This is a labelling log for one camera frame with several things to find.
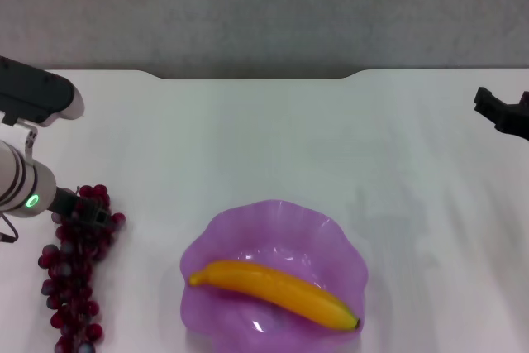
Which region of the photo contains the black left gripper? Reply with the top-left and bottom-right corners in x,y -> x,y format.
49,187 -> 113,227

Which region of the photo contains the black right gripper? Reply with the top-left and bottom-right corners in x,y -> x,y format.
473,86 -> 529,142

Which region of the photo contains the dark red grape bunch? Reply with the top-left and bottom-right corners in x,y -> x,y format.
37,184 -> 126,353

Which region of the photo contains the yellow banana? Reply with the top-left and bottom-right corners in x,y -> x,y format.
188,260 -> 362,333

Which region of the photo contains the purple wavy plastic plate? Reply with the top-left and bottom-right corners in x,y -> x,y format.
179,198 -> 369,353

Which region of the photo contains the thin dark wrist cable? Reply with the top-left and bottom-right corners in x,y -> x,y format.
0,211 -> 20,245

